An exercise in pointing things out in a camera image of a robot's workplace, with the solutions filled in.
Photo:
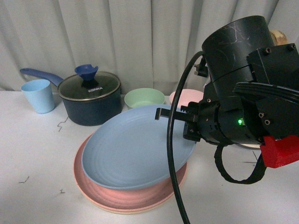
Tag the bread slice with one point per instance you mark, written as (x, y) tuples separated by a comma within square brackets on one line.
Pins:
[(278, 37)]

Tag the red camera mount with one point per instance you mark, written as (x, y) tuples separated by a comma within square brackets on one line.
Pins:
[(278, 153)]

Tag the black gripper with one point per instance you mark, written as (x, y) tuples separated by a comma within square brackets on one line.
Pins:
[(211, 123)]

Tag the grey curtain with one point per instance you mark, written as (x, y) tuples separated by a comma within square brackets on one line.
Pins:
[(147, 43)]

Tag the glass pot lid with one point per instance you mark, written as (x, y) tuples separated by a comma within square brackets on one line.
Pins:
[(88, 84)]

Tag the cream plate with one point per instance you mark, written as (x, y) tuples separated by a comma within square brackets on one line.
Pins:
[(134, 201)]

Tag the dark blue saucepan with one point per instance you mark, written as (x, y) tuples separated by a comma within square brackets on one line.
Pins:
[(85, 113)]

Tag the green bowl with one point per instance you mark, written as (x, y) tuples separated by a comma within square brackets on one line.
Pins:
[(144, 96)]

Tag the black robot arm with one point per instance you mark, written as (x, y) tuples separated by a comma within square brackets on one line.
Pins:
[(254, 87)]

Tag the pink bowl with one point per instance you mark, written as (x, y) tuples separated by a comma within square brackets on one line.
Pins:
[(189, 95)]

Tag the pink plate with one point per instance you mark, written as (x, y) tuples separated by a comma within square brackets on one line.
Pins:
[(85, 185)]

